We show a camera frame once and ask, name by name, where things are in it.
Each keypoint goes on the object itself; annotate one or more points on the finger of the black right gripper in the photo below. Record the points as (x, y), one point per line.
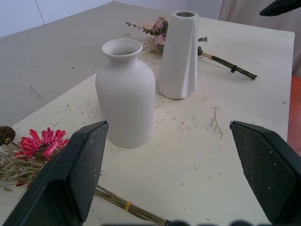
(281, 9)

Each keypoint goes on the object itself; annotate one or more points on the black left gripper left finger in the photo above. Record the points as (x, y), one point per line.
(70, 174)

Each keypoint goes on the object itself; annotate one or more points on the red dried flower bouquet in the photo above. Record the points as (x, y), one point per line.
(30, 150)

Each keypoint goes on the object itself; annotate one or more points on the white round-bellied ceramic vase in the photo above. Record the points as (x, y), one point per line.
(125, 94)

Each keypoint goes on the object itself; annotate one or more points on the white tapered twisted ceramic vase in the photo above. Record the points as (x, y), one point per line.
(179, 58)

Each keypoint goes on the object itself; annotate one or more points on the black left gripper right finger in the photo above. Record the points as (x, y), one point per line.
(268, 169)

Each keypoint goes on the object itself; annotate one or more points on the pink dried flower bouquet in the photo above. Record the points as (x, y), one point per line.
(158, 33)

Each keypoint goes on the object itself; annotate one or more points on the small dry twig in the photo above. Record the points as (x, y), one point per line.
(216, 122)

